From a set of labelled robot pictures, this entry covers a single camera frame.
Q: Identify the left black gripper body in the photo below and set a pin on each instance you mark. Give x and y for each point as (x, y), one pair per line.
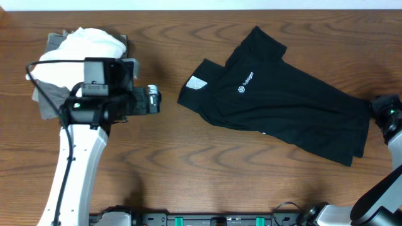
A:
(134, 102)

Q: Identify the olive folded garment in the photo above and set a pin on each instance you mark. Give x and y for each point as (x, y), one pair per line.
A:
(124, 42)

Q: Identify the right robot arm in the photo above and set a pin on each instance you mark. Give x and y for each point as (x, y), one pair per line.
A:
(381, 204)

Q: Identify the grey folded garment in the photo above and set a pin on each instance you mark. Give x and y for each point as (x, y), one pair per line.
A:
(57, 96)

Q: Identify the black t-shirt with logo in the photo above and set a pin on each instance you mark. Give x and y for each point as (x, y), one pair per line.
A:
(256, 90)

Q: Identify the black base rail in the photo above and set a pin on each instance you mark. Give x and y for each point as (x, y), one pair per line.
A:
(120, 215)

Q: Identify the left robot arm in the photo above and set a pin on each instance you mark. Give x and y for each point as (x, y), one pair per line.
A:
(106, 96)

